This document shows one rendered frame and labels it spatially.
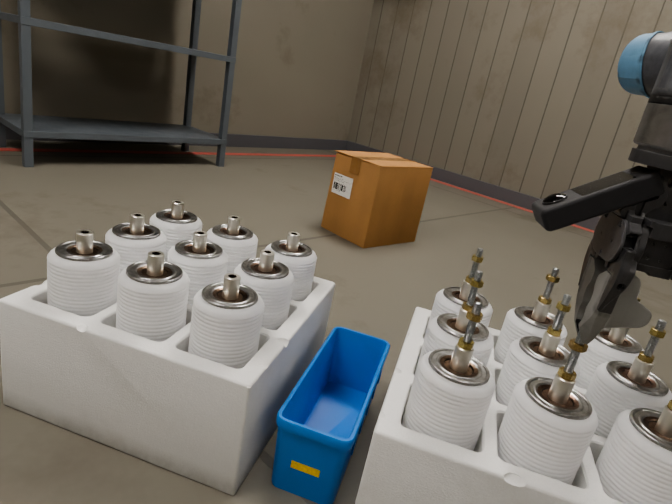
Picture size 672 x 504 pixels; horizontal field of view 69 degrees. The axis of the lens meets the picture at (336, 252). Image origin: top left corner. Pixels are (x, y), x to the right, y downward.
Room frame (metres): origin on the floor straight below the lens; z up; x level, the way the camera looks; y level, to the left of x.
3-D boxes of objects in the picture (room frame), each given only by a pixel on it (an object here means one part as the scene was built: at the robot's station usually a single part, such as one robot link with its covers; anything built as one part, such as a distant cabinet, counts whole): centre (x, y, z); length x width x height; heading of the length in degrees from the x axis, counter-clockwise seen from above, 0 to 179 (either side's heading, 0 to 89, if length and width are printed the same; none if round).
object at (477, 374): (0.54, -0.18, 0.25); 0.08 x 0.08 x 0.01
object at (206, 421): (0.75, 0.22, 0.09); 0.39 x 0.39 x 0.18; 78
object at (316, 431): (0.68, -0.05, 0.06); 0.30 x 0.11 x 0.12; 168
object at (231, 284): (0.61, 0.13, 0.26); 0.02 x 0.02 x 0.03
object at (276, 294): (0.72, 0.10, 0.16); 0.10 x 0.10 x 0.18
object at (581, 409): (0.51, -0.29, 0.25); 0.08 x 0.08 x 0.01
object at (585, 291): (0.53, -0.31, 0.38); 0.06 x 0.03 x 0.09; 84
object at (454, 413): (0.54, -0.18, 0.16); 0.10 x 0.10 x 0.18
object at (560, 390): (0.51, -0.29, 0.26); 0.02 x 0.02 x 0.03
